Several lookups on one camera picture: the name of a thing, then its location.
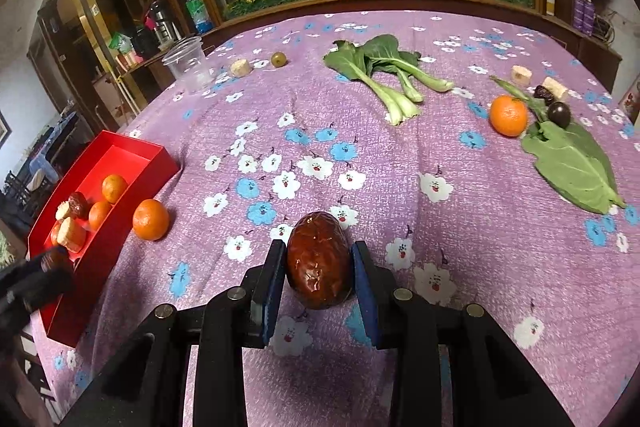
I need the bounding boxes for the green vegetable stalk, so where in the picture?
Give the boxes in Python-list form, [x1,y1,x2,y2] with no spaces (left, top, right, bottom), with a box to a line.
[490,76,548,122]

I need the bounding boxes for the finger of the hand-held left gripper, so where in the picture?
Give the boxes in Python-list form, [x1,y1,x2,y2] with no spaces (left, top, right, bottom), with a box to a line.
[22,263,77,314]

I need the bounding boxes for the large red date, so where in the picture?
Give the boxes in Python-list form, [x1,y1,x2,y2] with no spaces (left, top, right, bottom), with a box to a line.
[286,211,356,310]

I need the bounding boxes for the small orange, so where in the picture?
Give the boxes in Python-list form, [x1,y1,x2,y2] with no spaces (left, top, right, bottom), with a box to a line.
[88,200,113,231]

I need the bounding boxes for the dark purple plum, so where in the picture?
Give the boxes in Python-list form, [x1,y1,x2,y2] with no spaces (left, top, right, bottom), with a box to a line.
[546,101,572,129]

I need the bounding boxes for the pale yellowish orange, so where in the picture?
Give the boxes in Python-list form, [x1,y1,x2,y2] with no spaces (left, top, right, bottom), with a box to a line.
[101,174,129,204]

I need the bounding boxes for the bok choy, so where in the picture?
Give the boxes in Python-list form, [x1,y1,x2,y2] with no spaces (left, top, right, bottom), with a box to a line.
[322,39,420,126]
[385,51,455,92]
[362,34,425,104]

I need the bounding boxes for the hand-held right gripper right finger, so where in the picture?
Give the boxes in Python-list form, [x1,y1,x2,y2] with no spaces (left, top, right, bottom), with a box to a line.
[351,241,576,427]

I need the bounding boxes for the large orange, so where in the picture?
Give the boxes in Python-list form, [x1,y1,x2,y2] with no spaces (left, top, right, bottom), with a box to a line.
[132,199,171,241]

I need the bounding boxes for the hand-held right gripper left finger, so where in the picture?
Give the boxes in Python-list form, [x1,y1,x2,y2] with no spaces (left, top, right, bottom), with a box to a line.
[60,239,287,427]

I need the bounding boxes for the glass door cabinet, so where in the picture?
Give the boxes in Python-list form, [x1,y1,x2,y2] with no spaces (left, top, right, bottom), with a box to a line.
[37,0,168,128]

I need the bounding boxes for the red box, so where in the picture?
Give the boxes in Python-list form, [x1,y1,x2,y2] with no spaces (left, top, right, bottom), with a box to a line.
[27,130,181,348]

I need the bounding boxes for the steel thermos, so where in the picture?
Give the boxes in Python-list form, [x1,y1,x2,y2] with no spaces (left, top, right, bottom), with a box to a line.
[150,0,179,48]

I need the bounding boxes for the green plastic bottle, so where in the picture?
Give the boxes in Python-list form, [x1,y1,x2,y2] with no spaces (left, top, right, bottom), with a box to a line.
[186,0,213,34]

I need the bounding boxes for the clear plastic cup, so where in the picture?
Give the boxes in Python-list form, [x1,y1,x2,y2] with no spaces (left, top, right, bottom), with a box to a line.
[161,36,213,94]

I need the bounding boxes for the large green leaf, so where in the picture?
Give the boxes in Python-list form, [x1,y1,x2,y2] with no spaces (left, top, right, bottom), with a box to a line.
[521,121,627,214]

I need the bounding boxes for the wooden sideboard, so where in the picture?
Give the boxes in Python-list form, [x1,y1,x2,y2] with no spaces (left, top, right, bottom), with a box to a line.
[545,17,624,94]

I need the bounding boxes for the pink printed box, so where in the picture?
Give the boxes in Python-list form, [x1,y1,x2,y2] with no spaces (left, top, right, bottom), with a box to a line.
[619,76,640,124]

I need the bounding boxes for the tangled cables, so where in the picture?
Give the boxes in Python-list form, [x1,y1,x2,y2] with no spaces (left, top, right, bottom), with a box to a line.
[595,14,619,44]

